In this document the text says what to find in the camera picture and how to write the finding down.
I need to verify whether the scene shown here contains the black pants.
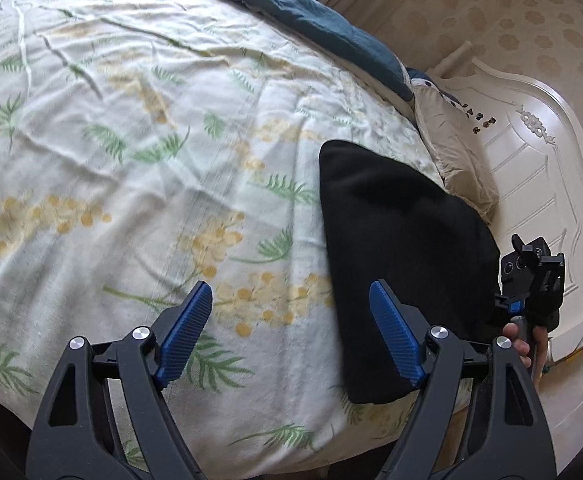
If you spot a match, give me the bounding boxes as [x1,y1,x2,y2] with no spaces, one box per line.
[319,140,507,404]

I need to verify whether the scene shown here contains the person's right hand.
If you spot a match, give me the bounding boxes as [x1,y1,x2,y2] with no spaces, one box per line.
[503,322,549,370]

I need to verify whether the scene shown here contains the white carved headboard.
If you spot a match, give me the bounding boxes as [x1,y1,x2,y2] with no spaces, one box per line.
[428,42,583,363]

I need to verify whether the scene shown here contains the beige pillow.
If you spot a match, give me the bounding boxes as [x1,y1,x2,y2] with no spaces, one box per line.
[412,77,500,223]

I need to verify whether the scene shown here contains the floral white bed cover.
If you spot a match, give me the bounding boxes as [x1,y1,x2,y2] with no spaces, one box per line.
[0,0,439,479]

